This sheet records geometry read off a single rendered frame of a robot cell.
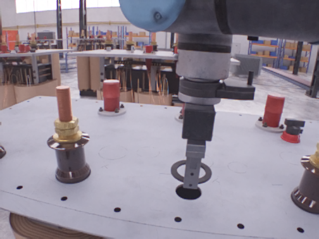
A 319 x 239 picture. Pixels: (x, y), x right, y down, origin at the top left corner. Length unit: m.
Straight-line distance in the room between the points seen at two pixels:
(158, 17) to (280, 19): 0.11
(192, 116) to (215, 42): 0.11
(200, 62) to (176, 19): 0.13
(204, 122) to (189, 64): 0.09
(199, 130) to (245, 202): 0.21
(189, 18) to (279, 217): 0.39
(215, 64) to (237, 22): 0.14
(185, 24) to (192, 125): 0.16
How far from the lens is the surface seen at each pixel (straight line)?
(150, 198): 0.46
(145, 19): 0.22
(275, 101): 0.88
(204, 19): 0.22
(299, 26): 0.20
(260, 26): 0.21
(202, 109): 0.33
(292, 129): 0.83
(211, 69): 0.34
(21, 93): 2.85
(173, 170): 0.44
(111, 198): 0.46
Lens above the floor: 1.66
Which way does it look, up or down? 20 degrees down
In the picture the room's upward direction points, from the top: 3 degrees clockwise
